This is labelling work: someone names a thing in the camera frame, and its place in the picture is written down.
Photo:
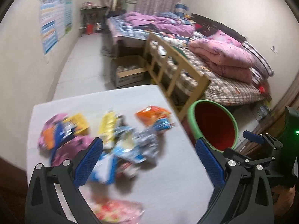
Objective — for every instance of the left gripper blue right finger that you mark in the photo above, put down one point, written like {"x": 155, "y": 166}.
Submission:
{"x": 210, "y": 162}

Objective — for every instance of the blue striped bag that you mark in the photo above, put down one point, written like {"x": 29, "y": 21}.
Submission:
{"x": 180, "y": 9}

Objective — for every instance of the wooden bed rail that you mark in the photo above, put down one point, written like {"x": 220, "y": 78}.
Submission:
{"x": 165, "y": 65}

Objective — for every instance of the cardboard box on floor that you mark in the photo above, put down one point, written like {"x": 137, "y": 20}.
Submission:
{"x": 127, "y": 70}

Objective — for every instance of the blue checked bedsheet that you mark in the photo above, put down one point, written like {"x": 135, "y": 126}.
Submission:
{"x": 120, "y": 30}

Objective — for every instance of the purple duvet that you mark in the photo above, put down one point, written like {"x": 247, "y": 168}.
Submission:
{"x": 167, "y": 22}

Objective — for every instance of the yellow bear box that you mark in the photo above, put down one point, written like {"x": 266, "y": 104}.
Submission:
{"x": 107, "y": 128}

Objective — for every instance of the red bin with green rim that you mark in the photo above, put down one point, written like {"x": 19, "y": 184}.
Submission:
{"x": 213, "y": 122}

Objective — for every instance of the person right hand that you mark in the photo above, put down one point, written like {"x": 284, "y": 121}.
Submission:
{"x": 284, "y": 199}

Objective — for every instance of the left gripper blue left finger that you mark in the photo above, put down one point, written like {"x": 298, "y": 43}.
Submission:
{"x": 85, "y": 161}

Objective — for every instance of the white blue milk carton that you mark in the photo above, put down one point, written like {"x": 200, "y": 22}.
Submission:
{"x": 105, "y": 169}

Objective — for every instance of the orange snack wrapper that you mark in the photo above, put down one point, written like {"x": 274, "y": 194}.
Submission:
{"x": 155, "y": 117}

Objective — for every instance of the wall poster charts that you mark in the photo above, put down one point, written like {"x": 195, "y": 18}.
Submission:
{"x": 56, "y": 20}

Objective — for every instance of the red bucket under desk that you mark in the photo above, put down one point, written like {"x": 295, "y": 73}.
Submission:
{"x": 89, "y": 29}

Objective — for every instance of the yellow small carton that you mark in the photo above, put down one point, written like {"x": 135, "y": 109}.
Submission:
{"x": 79, "y": 123}

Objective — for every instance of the dark wooden headboard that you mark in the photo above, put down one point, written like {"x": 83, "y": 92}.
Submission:
{"x": 208, "y": 27}

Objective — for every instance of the striped pillow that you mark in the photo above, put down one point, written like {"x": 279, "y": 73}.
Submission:
{"x": 261, "y": 67}

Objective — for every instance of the blue white snack bag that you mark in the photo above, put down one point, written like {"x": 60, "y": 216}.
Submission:
{"x": 126, "y": 146}

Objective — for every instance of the dark side desk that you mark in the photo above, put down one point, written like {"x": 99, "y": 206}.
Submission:
{"x": 94, "y": 15}

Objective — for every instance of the purple foil bag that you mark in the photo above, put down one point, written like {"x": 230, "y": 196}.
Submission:
{"x": 59, "y": 140}

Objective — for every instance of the folded pink quilt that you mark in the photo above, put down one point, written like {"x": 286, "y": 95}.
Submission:
{"x": 224, "y": 59}

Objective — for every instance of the plaid mattress cover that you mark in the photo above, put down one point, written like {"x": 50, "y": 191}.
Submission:
{"x": 223, "y": 90}

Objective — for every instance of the pocky strawberry box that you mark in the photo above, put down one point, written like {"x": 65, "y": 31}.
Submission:
{"x": 111, "y": 210}

